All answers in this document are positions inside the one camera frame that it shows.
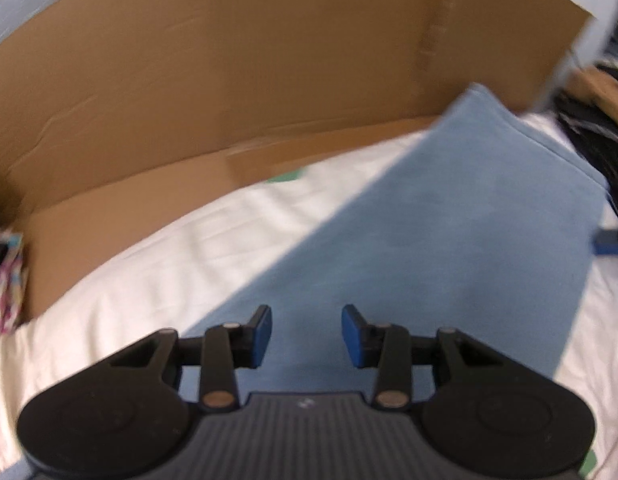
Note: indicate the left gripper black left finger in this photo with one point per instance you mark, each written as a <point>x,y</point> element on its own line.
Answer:
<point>132,411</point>

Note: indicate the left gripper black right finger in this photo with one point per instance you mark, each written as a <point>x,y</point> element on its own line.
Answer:
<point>476,407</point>

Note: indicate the light blue denim garment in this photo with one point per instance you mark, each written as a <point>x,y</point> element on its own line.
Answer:
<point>485,225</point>

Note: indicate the colourful patterned cloth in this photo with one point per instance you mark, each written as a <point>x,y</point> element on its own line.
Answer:
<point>13,279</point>

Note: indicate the black garment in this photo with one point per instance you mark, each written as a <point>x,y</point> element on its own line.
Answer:
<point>593,133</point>

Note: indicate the brown garment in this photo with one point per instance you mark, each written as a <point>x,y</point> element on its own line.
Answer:
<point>594,87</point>

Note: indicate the brown cardboard box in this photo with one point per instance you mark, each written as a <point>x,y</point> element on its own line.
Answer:
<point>119,116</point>

